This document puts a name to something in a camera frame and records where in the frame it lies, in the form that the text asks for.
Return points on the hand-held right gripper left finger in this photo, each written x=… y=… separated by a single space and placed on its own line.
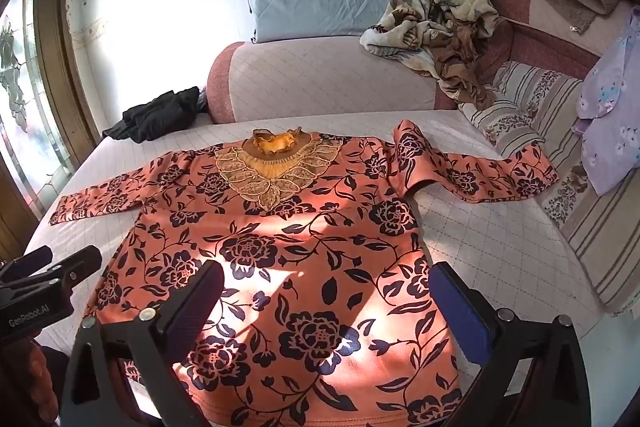
x=197 y=302

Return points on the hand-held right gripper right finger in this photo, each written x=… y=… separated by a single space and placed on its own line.
x=457 y=307

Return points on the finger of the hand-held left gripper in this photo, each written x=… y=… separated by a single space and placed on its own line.
x=75 y=263
x=25 y=259

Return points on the orange black floral shirt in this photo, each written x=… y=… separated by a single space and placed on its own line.
x=300 y=257

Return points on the person's left hand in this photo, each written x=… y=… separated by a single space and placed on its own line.
x=41 y=382

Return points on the striped floral pillow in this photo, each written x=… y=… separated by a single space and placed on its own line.
x=525 y=102
x=595 y=227

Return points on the black garment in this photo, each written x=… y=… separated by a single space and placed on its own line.
x=155 y=114

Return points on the brown garment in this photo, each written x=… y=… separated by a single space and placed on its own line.
x=462 y=72

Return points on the lilac floral garment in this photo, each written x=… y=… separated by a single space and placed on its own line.
x=607 y=107

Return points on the pink padded headboard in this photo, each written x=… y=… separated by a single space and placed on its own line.
x=325 y=77

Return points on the beige floral blanket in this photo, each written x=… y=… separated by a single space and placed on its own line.
x=425 y=27

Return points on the wooden window frame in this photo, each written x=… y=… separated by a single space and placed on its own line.
x=65 y=57

